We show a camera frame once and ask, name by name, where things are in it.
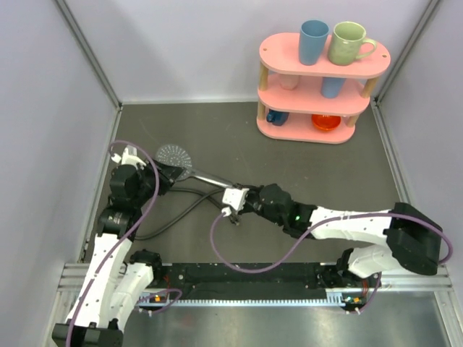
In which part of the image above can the pink three-tier shelf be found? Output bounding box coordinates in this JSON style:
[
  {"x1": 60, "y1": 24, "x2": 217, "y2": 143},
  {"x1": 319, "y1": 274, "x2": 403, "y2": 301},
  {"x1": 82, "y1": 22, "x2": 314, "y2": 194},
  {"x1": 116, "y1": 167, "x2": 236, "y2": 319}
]
[{"x1": 257, "y1": 33, "x2": 391, "y2": 145}]

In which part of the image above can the pink cup middle shelf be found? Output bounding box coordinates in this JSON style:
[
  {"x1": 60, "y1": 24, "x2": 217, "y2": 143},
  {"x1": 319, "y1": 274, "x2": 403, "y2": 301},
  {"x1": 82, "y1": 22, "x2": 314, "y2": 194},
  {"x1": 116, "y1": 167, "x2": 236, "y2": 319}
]
[{"x1": 279, "y1": 74, "x2": 300, "y2": 90}]

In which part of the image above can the dark blue cup bottom shelf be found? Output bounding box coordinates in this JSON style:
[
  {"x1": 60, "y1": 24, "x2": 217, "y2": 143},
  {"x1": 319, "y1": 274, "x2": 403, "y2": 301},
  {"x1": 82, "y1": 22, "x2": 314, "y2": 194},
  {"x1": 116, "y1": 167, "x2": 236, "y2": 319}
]
[{"x1": 266, "y1": 110, "x2": 289, "y2": 127}]

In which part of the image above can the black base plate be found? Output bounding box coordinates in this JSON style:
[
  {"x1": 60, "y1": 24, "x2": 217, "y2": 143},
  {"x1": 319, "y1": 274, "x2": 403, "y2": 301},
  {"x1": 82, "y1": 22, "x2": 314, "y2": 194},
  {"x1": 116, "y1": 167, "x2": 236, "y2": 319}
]
[{"x1": 150, "y1": 262, "x2": 341, "y2": 301}]

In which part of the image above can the blue tumbler on top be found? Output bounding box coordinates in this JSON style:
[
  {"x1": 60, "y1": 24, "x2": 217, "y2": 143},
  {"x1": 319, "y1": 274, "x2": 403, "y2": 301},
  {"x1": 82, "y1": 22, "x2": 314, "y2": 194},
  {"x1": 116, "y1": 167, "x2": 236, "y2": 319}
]
[{"x1": 299, "y1": 20, "x2": 329, "y2": 66}]

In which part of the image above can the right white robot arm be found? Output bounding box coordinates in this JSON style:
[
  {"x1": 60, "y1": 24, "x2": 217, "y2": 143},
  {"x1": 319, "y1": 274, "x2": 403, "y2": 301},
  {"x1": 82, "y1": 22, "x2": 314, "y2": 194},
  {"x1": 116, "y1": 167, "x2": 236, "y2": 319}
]
[{"x1": 238, "y1": 184, "x2": 442, "y2": 286}]

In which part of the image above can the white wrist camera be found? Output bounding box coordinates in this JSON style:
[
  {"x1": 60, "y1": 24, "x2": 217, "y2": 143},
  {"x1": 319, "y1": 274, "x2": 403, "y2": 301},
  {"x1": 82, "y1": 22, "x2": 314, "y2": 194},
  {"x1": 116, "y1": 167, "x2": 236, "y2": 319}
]
[
  {"x1": 111, "y1": 145, "x2": 146, "y2": 168},
  {"x1": 221, "y1": 188, "x2": 250, "y2": 217}
]

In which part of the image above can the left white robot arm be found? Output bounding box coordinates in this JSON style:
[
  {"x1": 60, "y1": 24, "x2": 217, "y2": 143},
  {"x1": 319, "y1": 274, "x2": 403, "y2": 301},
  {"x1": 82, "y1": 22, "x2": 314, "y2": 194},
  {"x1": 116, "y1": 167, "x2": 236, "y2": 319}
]
[{"x1": 51, "y1": 159, "x2": 184, "y2": 346}]

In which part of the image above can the green mug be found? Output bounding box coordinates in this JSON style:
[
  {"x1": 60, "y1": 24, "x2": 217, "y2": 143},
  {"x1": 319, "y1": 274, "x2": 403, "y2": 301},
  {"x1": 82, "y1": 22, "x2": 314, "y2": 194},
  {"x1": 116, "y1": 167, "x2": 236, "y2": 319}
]
[{"x1": 328, "y1": 21, "x2": 377, "y2": 66}]

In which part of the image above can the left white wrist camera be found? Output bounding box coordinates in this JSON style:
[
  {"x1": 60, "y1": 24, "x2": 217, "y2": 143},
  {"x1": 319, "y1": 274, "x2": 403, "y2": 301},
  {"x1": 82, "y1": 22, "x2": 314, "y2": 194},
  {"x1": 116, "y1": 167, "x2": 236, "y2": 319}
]
[{"x1": 111, "y1": 145, "x2": 146, "y2": 168}]

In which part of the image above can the orange bowl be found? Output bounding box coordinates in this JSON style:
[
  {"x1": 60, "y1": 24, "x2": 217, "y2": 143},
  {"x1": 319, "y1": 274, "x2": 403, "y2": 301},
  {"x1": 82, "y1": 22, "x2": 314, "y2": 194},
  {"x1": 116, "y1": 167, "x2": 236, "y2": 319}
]
[{"x1": 311, "y1": 114, "x2": 341, "y2": 132}]

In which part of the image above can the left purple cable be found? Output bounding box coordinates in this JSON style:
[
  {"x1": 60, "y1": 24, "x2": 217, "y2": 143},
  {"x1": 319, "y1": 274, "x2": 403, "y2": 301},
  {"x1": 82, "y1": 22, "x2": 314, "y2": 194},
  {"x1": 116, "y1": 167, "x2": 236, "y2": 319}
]
[{"x1": 64, "y1": 140, "x2": 183, "y2": 347}]

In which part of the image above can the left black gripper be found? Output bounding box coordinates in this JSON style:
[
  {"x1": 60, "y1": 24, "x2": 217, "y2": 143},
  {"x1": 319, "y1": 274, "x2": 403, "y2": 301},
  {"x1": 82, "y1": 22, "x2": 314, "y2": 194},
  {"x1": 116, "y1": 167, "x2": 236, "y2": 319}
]
[{"x1": 133, "y1": 156, "x2": 187, "y2": 207}]

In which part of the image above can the light blue cup middle shelf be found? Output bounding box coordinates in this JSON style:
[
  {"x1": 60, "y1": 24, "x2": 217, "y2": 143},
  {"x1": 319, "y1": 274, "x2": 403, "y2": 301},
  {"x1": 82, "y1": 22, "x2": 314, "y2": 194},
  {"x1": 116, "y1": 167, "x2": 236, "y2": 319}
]
[{"x1": 321, "y1": 77, "x2": 346, "y2": 99}]

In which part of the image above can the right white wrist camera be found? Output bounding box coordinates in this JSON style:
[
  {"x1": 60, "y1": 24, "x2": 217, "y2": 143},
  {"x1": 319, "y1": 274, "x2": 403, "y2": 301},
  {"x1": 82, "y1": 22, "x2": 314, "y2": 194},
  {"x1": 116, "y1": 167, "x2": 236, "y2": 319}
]
[{"x1": 221, "y1": 188, "x2": 250, "y2": 217}]

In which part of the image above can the aluminium rail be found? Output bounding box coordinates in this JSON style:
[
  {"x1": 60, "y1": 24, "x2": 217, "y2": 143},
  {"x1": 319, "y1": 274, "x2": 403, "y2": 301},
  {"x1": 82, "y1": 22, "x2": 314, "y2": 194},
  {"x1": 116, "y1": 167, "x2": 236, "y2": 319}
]
[{"x1": 57, "y1": 262, "x2": 453, "y2": 308}]

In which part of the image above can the grey shower head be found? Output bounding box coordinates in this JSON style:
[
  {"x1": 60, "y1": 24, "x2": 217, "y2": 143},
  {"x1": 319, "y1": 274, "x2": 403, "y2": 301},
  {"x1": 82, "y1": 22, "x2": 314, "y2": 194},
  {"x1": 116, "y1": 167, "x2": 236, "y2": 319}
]
[{"x1": 155, "y1": 144, "x2": 234, "y2": 189}]

